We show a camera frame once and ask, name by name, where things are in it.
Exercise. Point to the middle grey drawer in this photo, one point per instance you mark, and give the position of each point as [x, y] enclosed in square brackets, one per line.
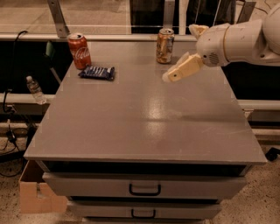
[143, 211]

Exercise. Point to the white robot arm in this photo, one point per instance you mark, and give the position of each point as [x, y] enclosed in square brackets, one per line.
[256, 42]

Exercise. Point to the blue rxbar blueberry wrapper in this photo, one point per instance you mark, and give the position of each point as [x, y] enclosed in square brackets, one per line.
[97, 72]

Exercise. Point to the top grey drawer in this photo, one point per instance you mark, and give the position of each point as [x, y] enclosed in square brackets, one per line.
[144, 186]

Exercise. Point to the orange soda can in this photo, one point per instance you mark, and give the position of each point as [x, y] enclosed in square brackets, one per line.
[165, 40]

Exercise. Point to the green handled tool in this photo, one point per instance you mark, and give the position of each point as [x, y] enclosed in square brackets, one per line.
[49, 54]

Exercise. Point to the left metal bracket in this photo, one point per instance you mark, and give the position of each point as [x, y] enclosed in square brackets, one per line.
[58, 19]

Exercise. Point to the metal bracket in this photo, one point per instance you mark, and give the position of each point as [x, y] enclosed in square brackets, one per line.
[58, 19]
[247, 7]
[169, 8]

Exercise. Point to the middle metal bracket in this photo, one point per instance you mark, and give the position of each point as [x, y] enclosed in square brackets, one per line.
[169, 8]

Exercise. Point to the grey drawer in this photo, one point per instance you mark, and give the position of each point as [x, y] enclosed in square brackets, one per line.
[144, 186]
[143, 211]

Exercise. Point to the clear plastic water bottle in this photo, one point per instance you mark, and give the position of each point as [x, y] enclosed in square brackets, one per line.
[35, 90]

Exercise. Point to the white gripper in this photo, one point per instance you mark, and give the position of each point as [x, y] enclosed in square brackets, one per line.
[210, 45]

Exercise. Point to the cardboard box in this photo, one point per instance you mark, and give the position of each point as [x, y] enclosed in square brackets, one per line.
[35, 196]

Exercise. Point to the red coke can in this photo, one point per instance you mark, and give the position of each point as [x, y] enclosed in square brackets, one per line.
[78, 46]

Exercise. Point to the grey drawer cabinet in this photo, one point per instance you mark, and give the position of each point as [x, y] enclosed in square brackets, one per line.
[139, 124]

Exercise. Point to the right metal bracket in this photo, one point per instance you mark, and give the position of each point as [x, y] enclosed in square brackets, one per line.
[247, 7]

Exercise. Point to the black caster wheel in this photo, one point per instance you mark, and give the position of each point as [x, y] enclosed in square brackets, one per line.
[272, 154]

